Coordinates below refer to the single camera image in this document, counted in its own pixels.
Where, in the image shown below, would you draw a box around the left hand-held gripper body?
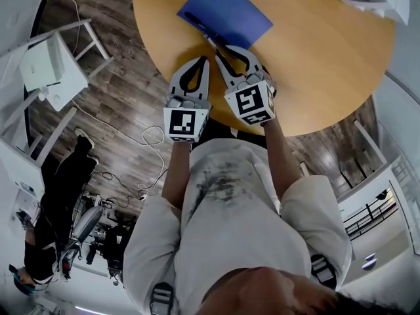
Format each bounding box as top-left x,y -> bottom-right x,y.
163,93 -> 213,143

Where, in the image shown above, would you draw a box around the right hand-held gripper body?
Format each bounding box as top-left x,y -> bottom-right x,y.
223,72 -> 277,127

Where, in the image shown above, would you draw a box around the black marker pen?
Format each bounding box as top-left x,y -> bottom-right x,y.
183,10 -> 232,48

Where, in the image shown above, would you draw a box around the blue notebook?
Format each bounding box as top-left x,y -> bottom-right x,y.
177,0 -> 274,51

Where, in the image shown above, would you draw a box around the person's left forearm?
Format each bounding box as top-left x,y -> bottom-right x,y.
161,141 -> 193,210

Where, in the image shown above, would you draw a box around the person's right forearm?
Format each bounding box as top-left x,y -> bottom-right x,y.
261,119 -> 305,207

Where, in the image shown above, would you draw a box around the round wooden table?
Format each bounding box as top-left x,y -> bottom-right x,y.
132,0 -> 396,138

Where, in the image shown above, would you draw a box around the person's black trousers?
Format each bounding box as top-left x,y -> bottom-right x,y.
196,118 -> 275,150

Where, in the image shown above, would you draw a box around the white side table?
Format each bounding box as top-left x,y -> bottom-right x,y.
0,18 -> 115,113

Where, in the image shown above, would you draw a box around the person's white shirt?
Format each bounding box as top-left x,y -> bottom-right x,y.
123,139 -> 354,315

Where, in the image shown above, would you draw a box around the white metal bar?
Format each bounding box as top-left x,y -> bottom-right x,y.
352,119 -> 389,166

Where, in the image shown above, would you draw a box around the white flat box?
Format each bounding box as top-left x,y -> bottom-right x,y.
18,37 -> 66,93

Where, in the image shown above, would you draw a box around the grey wheeled equipment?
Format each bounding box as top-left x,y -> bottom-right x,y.
58,192 -> 138,287

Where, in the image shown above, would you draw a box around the black metal railing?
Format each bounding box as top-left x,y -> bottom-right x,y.
343,188 -> 400,241

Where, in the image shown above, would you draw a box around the person's head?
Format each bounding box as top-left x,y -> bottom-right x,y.
196,266 -> 339,315

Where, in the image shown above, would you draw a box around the white floor cable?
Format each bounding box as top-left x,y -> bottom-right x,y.
49,0 -> 169,197

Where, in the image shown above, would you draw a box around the black floor cable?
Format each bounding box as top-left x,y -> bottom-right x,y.
91,171 -> 149,209

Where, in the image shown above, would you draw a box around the person's left strap buckle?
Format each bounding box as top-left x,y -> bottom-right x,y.
149,282 -> 175,315

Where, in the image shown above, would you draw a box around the person's strap buckle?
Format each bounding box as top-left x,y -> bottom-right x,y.
310,253 -> 339,290
149,282 -> 175,315

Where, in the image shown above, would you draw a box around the person's right strap buckle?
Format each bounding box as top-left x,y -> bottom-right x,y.
310,253 -> 339,290

